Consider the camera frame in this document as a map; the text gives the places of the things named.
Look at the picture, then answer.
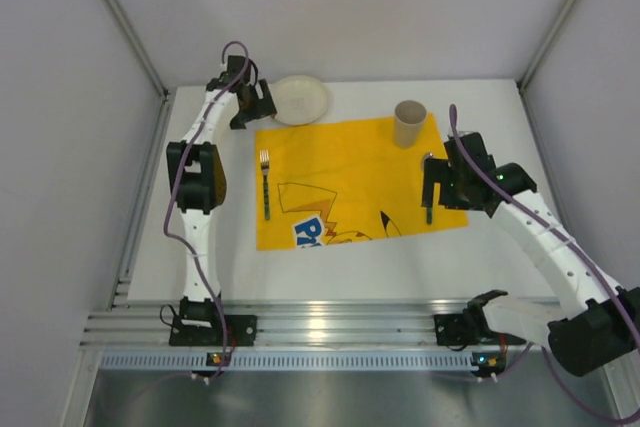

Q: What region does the cream round plate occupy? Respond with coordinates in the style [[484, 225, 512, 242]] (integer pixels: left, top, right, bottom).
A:
[[270, 75, 332, 126]]

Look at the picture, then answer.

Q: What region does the silver spoon green handle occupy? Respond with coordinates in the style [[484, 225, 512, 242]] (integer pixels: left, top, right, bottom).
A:
[[422, 152, 434, 225]]

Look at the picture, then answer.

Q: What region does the silver fork green handle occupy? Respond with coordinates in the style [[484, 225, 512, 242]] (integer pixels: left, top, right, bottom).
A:
[[259, 150, 271, 221]]

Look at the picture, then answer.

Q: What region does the beige paper cup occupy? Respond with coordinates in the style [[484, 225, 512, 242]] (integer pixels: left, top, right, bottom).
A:
[[393, 100, 428, 149]]

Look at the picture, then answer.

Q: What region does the yellow cartoon placemat cloth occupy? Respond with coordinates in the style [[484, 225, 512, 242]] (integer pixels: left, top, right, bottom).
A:
[[255, 115, 469, 251]]

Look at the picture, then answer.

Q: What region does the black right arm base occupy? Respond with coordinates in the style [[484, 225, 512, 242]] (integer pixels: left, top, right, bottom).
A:
[[433, 313, 526, 351]]

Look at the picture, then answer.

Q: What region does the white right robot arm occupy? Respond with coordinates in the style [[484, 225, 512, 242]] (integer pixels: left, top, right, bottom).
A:
[[422, 132, 639, 377]]

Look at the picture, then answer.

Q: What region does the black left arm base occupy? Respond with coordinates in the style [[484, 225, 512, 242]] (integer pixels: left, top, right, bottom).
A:
[[169, 315, 258, 347]]

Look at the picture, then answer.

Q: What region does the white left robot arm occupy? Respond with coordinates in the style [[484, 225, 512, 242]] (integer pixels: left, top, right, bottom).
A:
[[163, 55, 277, 316]]

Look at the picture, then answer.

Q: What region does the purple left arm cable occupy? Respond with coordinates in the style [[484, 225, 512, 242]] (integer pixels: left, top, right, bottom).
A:
[[162, 41, 251, 383]]

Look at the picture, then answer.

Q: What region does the left aluminium corner post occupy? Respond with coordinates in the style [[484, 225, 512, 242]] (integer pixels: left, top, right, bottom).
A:
[[74, 0, 171, 98]]

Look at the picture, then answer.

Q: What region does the aluminium corner post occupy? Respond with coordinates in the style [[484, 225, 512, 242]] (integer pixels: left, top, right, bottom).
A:
[[74, 0, 171, 98], [517, 0, 614, 91]]

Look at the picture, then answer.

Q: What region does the right aluminium corner post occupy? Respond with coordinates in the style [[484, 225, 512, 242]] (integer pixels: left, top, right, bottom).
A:
[[517, 0, 614, 91]]

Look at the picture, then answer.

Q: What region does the perforated grey cable duct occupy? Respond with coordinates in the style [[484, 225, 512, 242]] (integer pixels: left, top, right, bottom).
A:
[[100, 350, 502, 372]]

